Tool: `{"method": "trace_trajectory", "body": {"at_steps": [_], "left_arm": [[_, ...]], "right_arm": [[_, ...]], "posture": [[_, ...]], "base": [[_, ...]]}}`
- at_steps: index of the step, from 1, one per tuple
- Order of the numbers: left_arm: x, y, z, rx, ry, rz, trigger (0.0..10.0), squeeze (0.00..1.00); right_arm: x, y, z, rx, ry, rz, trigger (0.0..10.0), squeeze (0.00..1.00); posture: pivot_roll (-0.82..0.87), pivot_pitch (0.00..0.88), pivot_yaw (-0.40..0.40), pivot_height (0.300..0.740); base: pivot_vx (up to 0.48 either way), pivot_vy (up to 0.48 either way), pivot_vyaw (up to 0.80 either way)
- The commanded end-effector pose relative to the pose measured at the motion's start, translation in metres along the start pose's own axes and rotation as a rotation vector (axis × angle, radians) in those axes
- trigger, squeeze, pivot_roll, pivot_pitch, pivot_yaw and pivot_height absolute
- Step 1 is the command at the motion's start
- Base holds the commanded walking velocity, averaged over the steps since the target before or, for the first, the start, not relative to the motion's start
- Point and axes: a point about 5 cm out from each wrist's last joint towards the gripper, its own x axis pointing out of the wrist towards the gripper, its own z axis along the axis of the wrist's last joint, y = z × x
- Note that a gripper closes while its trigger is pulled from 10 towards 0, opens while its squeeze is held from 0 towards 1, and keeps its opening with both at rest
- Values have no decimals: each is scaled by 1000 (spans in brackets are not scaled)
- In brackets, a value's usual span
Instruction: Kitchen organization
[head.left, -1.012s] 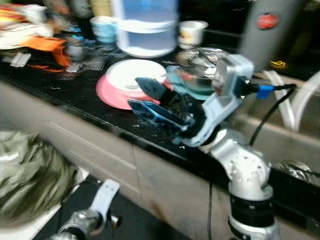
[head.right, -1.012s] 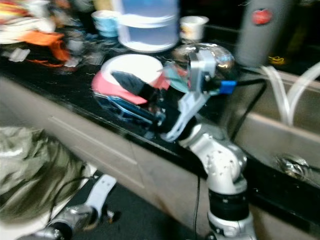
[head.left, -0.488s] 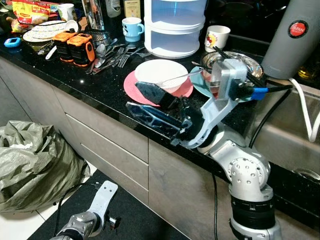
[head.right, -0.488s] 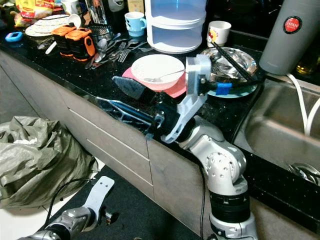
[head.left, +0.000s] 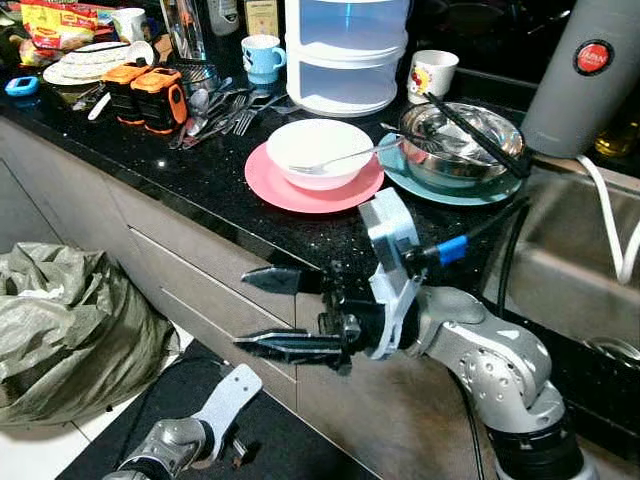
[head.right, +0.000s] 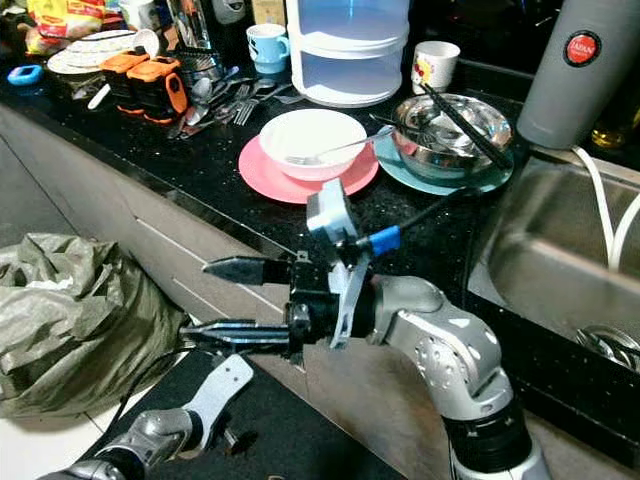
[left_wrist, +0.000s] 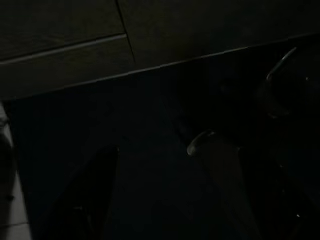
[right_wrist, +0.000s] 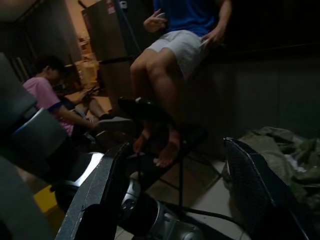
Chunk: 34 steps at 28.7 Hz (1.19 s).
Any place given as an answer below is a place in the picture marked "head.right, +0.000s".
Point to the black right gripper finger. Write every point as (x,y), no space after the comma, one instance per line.
(250,271)
(245,336)

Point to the black tongs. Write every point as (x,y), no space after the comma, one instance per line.
(465,125)

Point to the orange black box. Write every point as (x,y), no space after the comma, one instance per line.
(158,88)
(118,72)

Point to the silver fork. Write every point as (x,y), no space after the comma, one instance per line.
(345,147)

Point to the teal plate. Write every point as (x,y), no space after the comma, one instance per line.
(440,187)

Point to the white printed cup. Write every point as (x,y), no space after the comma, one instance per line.
(435,68)

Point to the yellow oil bottle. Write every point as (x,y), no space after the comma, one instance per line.
(618,125)

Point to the blue mug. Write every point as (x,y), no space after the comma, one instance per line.
(265,50)

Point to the white plate stack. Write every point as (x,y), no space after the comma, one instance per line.
(95,52)

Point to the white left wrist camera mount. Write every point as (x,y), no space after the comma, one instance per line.
(220,395)

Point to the white stacked food container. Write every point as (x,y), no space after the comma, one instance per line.
(345,55)

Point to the grey thermos flask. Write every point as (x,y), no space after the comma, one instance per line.
(575,95)

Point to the green garbage bag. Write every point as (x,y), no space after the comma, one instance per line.
(80,330)

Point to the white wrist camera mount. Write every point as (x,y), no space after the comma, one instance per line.
(332,215)
(220,395)

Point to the plain white cup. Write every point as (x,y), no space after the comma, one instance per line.
(137,14)

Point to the clear glass tumbler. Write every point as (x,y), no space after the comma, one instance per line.
(190,25)

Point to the red yellow snack bag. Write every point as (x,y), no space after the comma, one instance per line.
(70,15)

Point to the blue tape roll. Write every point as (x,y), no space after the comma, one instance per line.
(12,77)

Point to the steel spoon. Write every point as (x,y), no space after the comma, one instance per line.
(200,95)

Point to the yellow tin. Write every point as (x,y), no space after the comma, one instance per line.
(267,10)

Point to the black floor mat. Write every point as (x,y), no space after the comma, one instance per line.
(310,440)

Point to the steel sink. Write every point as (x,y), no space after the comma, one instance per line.
(550,260)

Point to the white bowl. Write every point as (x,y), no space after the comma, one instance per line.
(310,135)

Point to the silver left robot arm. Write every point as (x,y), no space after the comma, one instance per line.
(150,435)

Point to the steel mesh cutlery basket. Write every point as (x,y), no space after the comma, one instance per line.
(206,67)

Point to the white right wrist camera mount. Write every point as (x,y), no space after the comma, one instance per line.
(332,215)

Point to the pink plate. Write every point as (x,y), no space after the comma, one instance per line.
(290,192)

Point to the steel bowl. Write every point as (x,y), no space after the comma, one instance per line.
(445,150)

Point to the grey kitchen cabinet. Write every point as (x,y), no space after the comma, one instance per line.
(360,420)

